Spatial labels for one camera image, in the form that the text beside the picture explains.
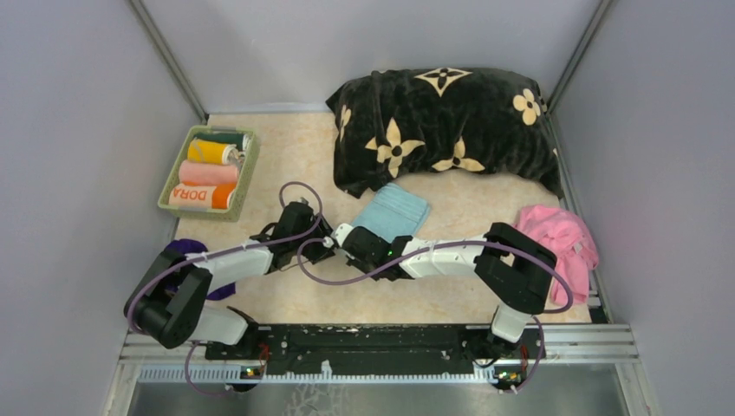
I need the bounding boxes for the light blue towel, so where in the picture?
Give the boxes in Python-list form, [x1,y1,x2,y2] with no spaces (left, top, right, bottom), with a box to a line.
[351,184,431,242]

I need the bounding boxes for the purple towel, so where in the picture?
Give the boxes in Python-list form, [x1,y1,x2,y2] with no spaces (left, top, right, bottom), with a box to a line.
[166,238,236,301]

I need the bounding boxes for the black floral blanket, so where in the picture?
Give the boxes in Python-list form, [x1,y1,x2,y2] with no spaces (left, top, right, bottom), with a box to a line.
[326,67,564,198]

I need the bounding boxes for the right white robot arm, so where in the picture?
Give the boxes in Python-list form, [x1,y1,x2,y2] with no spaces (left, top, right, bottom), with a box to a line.
[332,222,557,357]

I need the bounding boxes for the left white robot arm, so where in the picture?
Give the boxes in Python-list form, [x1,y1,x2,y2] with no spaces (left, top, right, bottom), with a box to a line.
[123,202,334,359]

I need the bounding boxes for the green plastic basket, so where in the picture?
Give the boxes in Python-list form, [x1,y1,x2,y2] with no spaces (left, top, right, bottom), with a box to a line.
[157,125,260,222]

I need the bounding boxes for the dark green rolled towel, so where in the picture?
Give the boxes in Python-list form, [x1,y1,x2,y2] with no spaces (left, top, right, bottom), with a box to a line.
[194,132,250,152]

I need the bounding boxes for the pink rolled towel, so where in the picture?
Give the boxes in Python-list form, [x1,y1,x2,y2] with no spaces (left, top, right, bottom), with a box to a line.
[178,160,239,185]

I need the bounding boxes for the orange DORA rolled towel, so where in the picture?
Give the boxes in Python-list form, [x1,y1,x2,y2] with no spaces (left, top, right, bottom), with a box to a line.
[168,183,236,210]

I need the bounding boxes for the yellow rolled towel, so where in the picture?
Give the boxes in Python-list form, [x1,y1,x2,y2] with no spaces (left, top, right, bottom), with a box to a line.
[186,139,239,166]

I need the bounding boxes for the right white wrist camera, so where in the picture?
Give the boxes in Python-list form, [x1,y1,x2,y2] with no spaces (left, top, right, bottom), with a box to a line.
[331,223,354,248]

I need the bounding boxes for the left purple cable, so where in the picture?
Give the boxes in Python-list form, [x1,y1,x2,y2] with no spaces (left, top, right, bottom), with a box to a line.
[126,181,324,397]

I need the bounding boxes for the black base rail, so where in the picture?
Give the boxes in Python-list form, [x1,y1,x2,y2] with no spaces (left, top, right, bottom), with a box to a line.
[205,324,545,376]

